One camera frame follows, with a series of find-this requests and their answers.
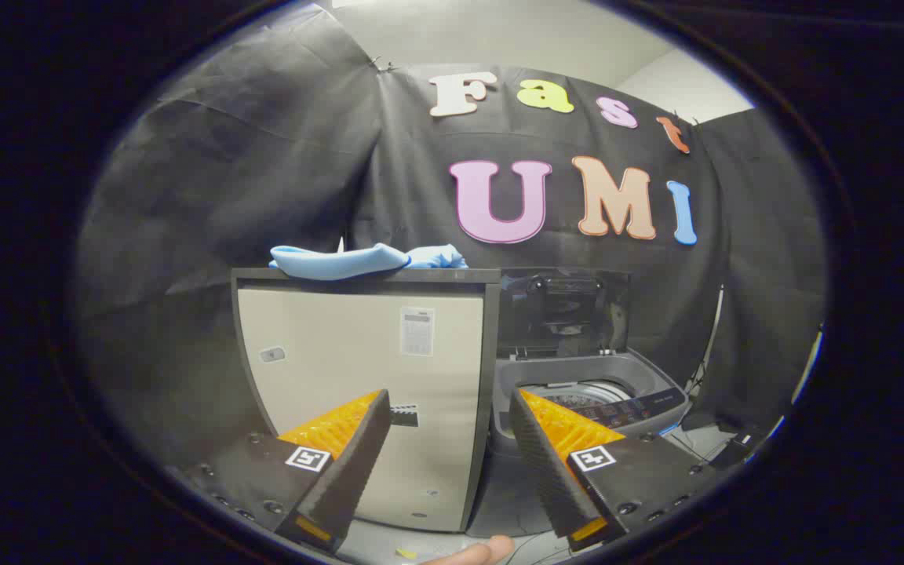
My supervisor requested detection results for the black power adapter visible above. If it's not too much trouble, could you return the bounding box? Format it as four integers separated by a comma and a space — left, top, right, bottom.
707, 436, 760, 472

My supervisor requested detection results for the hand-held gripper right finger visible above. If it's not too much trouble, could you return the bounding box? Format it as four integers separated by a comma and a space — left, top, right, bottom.
507, 388, 726, 554

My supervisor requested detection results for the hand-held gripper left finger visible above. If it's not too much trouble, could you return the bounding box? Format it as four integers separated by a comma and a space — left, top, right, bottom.
169, 388, 392, 554

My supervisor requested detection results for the beige cabinet with dark frame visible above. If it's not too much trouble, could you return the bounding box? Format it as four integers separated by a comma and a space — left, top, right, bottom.
231, 267, 502, 534

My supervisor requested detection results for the grey washing machine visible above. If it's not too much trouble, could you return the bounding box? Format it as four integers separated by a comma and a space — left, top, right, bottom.
468, 349, 692, 538

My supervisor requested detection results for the light blue button shirt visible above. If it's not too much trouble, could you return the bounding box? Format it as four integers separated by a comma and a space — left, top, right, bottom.
268, 242, 470, 282

